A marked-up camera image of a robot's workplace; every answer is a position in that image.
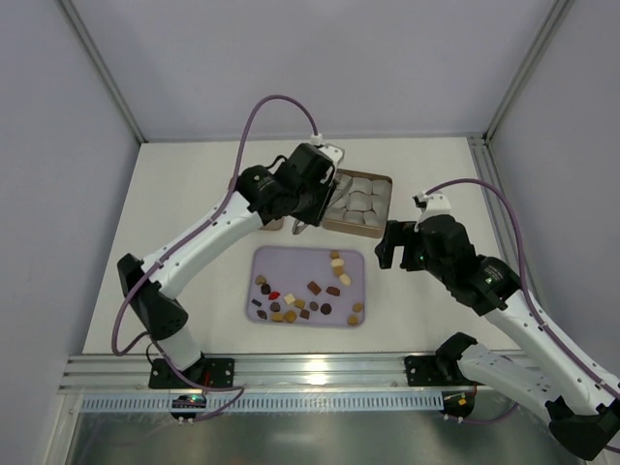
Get gold tin lid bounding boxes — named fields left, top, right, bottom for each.
left=261, top=218, right=284, bottom=232

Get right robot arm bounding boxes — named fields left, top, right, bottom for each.
left=375, top=214, right=619, bottom=461

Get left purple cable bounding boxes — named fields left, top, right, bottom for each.
left=110, top=94, right=324, bottom=419

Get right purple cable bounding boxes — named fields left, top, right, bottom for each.
left=414, top=177, right=620, bottom=425

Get gold tin box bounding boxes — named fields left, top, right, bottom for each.
left=321, top=170, right=393, bottom=238

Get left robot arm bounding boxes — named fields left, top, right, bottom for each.
left=117, top=142, right=344, bottom=385

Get milk brown rectangular chocolate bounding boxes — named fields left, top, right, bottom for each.
left=307, top=281, right=322, bottom=295

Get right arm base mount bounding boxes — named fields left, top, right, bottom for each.
left=404, top=355, right=475, bottom=388

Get lilac plastic tray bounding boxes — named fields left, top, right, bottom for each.
left=245, top=246, right=366, bottom=329

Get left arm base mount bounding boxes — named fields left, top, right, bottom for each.
left=148, top=356, right=235, bottom=389

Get white slotted cable duct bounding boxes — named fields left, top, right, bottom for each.
left=79, top=391, right=444, bottom=415

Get metal tongs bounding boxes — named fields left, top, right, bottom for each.
left=292, top=144, right=348, bottom=236

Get purple cable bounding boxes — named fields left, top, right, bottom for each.
left=110, top=94, right=324, bottom=419
left=414, top=177, right=620, bottom=425

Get aluminium frame rail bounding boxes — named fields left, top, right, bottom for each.
left=59, top=353, right=410, bottom=393

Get caramel ridged leaf chocolate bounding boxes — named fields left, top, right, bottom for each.
left=284, top=311, right=297, bottom=323

